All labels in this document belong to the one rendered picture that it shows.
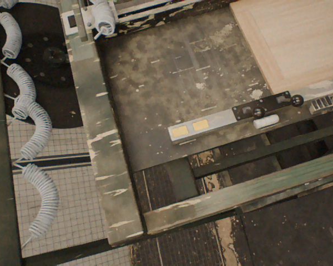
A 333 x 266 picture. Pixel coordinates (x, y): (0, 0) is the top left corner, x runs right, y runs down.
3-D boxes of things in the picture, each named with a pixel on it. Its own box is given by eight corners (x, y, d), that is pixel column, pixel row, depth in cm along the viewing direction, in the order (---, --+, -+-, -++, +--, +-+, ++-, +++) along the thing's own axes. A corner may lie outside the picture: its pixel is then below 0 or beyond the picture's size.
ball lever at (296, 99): (285, 103, 98) (307, 105, 84) (275, 106, 97) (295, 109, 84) (282, 92, 97) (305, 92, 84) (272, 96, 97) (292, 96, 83)
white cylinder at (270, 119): (255, 130, 98) (277, 123, 99) (257, 127, 95) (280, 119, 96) (252, 122, 99) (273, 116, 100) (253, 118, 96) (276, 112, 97)
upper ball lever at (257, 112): (251, 113, 97) (268, 117, 84) (240, 117, 97) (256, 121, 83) (248, 102, 96) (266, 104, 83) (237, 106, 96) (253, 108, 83)
